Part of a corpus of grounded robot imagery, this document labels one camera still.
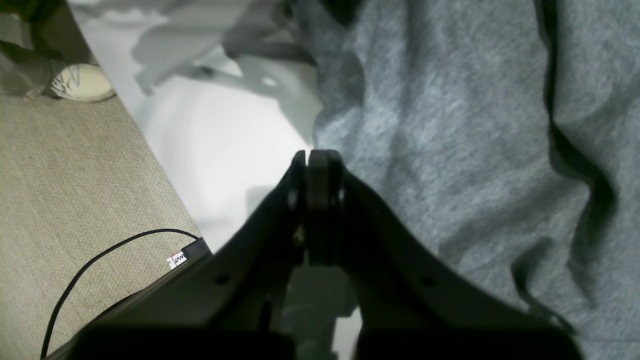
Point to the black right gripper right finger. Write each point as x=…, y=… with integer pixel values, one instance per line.
x=412, y=305

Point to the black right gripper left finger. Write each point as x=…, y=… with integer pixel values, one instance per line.
x=225, y=305

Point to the grey t-shirt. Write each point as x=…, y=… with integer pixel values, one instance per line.
x=505, y=135

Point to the white shoe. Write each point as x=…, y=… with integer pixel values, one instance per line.
x=86, y=83

